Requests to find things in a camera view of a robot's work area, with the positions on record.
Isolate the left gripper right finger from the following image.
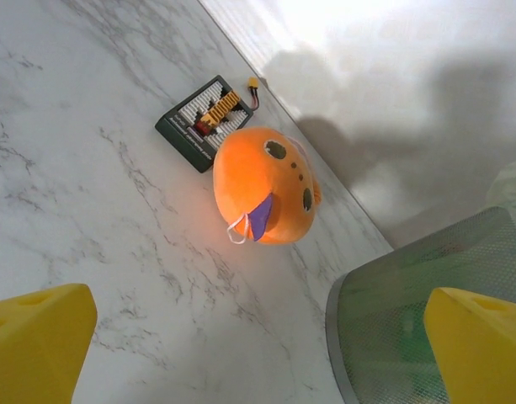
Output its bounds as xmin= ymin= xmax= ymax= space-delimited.
xmin=423 ymin=287 xmax=516 ymax=404

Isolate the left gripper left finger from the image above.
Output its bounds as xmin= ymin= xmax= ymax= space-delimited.
xmin=0 ymin=283 xmax=98 ymax=404

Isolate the translucent green waste bin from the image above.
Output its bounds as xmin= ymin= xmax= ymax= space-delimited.
xmin=325 ymin=205 xmax=516 ymax=404

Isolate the pale green bin liner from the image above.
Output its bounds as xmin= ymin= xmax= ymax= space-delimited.
xmin=487 ymin=156 xmax=516 ymax=211

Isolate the black charging board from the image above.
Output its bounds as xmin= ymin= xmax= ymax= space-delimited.
xmin=155 ymin=74 xmax=254 ymax=173

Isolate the orange plush toy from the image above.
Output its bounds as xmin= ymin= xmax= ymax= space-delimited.
xmin=212 ymin=126 xmax=324 ymax=246

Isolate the yellow plug with wire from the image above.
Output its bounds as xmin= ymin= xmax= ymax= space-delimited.
xmin=245 ymin=77 xmax=262 ymax=111

